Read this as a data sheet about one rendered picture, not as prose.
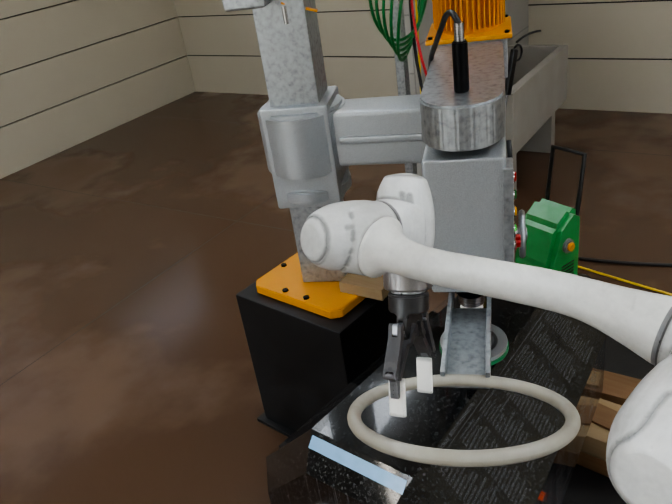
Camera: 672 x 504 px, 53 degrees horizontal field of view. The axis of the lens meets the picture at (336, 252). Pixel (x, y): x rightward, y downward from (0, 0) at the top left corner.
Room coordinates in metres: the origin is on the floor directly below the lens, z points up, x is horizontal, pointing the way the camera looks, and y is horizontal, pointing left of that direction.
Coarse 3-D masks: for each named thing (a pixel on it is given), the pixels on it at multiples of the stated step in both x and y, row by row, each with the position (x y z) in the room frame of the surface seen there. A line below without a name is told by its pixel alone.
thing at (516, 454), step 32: (384, 384) 1.27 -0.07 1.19; (416, 384) 1.29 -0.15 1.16; (448, 384) 1.29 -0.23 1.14; (480, 384) 1.27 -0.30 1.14; (512, 384) 1.23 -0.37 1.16; (352, 416) 1.09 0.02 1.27; (576, 416) 1.01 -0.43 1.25; (384, 448) 0.95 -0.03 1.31; (416, 448) 0.91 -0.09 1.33; (512, 448) 0.88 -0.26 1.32; (544, 448) 0.89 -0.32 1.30
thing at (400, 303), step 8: (392, 296) 1.02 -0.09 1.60; (400, 296) 1.01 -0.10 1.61; (408, 296) 1.00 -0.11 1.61; (416, 296) 1.00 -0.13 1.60; (424, 296) 1.01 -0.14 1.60; (392, 304) 1.01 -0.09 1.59; (400, 304) 1.00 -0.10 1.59; (408, 304) 0.99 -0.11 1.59; (416, 304) 0.99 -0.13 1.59; (424, 304) 1.00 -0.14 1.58; (392, 312) 1.01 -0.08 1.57; (400, 312) 0.99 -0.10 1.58; (408, 312) 0.99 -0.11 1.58; (416, 312) 0.99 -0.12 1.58; (424, 312) 1.00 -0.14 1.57; (400, 320) 0.99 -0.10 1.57; (408, 320) 0.99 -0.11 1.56; (416, 320) 1.02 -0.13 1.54; (408, 328) 0.98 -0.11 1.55; (408, 336) 0.98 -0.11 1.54; (416, 336) 1.00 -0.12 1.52
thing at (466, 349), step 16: (448, 304) 1.60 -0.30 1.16; (448, 320) 1.52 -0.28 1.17; (464, 320) 1.57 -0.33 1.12; (480, 320) 1.56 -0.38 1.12; (448, 336) 1.45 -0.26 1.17; (464, 336) 1.49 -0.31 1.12; (480, 336) 1.48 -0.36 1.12; (448, 352) 1.42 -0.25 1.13; (464, 352) 1.42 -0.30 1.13; (480, 352) 1.41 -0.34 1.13; (448, 368) 1.37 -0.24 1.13; (464, 368) 1.36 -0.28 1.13; (480, 368) 1.35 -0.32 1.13
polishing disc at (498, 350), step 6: (492, 324) 1.79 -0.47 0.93; (492, 330) 1.76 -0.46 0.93; (498, 330) 1.75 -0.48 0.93; (492, 336) 1.73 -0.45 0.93; (498, 336) 1.72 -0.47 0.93; (504, 336) 1.72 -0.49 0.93; (492, 342) 1.70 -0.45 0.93; (498, 342) 1.69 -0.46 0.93; (504, 342) 1.69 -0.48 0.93; (492, 348) 1.67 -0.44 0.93; (498, 348) 1.66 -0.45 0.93; (504, 348) 1.66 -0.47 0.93; (492, 354) 1.64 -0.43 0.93; (498, 354) 1.64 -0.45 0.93; (492, 360) 1.62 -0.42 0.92
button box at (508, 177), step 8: (512, 160) 1.64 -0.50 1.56; (504, 168) 1.59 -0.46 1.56; (512, 168) 1.59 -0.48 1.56; (504, 176) 1.59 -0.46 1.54; (512, 176) 1.59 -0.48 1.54; (504, 184) 1.59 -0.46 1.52; (512, 184) 1.59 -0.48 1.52; (504, 192) 1.59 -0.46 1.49; (512, 192) 1.59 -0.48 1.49; (504, 200) 1.59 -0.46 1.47; (512, 200) 1.59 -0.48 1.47; (504, 208) 1.59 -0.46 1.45; (512, 208) 1.59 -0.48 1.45; (504, 216) 1.59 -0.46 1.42; (512, 216) 1.59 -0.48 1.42; (504, 224) 1.59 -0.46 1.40; (512, 224) 1.59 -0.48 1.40; (504, 232) 1.59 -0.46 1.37; (512, 232) 1.59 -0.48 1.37; (504, 240) 1.59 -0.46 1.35; (512, 240) 1.59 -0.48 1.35; (504, 248) 1.59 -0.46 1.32; (512, 248) 1.59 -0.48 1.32; (504, 256) 1.59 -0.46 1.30; (512, 256) 1.59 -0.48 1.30
